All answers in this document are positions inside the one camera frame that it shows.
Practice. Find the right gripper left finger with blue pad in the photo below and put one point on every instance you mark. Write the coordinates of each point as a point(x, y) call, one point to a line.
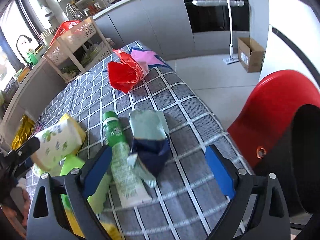
point(85, 217)

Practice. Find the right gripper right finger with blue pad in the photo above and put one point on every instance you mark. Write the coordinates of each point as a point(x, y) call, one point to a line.
point(234, 185)

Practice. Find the green tube bottle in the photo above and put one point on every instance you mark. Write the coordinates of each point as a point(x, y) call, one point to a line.
point(131, 190)

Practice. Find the paper cup green print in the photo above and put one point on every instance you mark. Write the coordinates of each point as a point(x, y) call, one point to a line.
point(57, 141)

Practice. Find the teal and navy snack bag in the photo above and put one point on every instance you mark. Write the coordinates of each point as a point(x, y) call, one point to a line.
point(150, 148)

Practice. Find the black trash bin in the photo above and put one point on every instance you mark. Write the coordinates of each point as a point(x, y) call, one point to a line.
point(294, 159)

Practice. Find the gold foil bag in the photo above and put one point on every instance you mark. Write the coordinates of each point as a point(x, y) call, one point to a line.
point(25, 130)

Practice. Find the grey checkered tablecloth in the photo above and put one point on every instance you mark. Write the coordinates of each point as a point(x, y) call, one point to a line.
point(187, 202)

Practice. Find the red plastic chair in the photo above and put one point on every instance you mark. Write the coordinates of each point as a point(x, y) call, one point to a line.
point(269, 110)

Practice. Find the red crumpled plastic bag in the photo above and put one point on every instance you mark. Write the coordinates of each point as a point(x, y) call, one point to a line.
point(126, 73)

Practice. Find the white stick vacuum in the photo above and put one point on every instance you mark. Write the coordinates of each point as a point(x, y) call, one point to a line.
point(231, 59)

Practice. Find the beige storage rack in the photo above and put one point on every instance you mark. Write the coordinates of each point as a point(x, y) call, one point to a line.
point(67, 44)

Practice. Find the cardboard box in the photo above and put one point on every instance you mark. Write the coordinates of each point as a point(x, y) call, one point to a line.
point(250, 54)

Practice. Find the pink paper piece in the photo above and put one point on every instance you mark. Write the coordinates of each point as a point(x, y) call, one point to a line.
point(146, 59)

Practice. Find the black faucet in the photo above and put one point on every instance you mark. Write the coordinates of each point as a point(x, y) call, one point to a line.
point(23, 45)

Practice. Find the white refrigerator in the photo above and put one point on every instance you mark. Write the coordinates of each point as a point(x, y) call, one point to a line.
point(293, 39)

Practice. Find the red plastic basket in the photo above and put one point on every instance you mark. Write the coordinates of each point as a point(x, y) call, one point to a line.
point(64, 27)

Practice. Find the black built-in oven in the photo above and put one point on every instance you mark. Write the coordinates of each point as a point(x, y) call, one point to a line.
point(216, 18)

